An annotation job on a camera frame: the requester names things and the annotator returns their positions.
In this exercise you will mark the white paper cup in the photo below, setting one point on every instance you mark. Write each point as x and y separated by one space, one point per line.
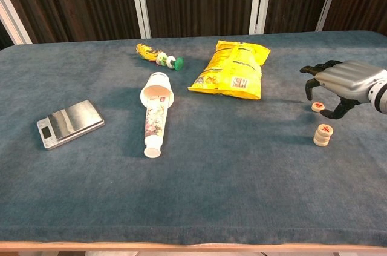
157 80

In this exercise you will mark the wooden chess piece dark character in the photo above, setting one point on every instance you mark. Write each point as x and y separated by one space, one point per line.
321 136
320 140
320 144

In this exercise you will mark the blue table cloth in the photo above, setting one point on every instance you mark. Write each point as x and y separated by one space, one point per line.
211 192

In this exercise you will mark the yellow snack bag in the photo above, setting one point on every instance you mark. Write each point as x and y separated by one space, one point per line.
229 68

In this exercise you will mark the wooden chess piece red character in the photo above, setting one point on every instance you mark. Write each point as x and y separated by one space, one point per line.
317 106
325 129

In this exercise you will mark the right black-silver robot hand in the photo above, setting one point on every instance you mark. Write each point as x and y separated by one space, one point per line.
353 82

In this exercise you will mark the silver digital pocket scale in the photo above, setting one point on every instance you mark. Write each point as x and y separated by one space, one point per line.
72 120

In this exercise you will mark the yellow feather shuttlecock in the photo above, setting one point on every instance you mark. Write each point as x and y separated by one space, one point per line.
164 60

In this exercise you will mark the floral toothpaste tube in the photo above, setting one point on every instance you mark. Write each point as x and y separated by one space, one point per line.
154 123

